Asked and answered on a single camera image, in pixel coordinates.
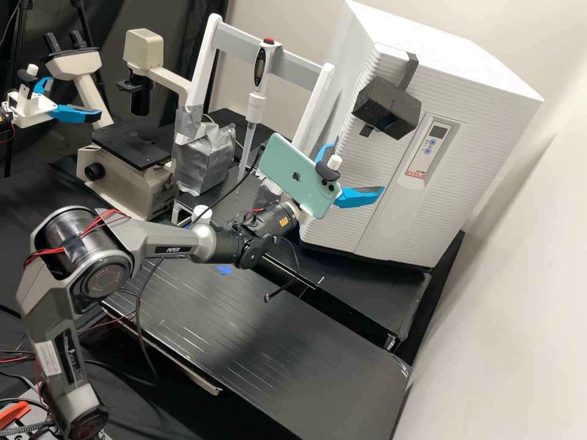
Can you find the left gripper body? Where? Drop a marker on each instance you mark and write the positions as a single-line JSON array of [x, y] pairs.
[[30, 107]]

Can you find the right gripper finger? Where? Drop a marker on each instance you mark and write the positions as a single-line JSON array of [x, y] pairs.
[[357, 196], [324, 150]]

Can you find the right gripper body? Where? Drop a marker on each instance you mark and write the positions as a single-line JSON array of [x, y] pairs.
[[302, 215]]

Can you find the small bottle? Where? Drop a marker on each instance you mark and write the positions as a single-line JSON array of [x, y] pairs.
[[201, 211]]

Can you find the black platform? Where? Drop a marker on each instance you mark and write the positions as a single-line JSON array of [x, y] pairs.
[[234, 204], [284, 366], [367, 298]]

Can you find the cream microscope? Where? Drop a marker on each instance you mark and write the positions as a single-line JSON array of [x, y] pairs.
[[119, 178]]

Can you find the incubator door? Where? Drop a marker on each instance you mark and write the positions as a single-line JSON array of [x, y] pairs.
[[390, 220]]

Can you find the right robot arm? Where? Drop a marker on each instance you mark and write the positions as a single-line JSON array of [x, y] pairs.
[[165, 238]]

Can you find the white incubator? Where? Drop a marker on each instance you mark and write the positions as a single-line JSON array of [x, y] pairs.
[[495, 160]]

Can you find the left phone holder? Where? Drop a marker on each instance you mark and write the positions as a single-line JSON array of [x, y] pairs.
[[31, 70]]

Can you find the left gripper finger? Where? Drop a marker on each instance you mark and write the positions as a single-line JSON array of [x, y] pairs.
[[78, 114], [44, 82]]

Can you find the white pipette stand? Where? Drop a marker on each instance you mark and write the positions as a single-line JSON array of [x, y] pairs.
[[293, 62]]

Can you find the pipette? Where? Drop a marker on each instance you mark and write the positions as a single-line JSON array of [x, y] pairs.
[[261, 68]]

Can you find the right wrist camera phone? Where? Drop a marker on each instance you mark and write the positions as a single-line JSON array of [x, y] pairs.
[[298, 174]]

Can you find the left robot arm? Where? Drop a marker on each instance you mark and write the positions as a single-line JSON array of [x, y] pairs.
[[3, 118]]

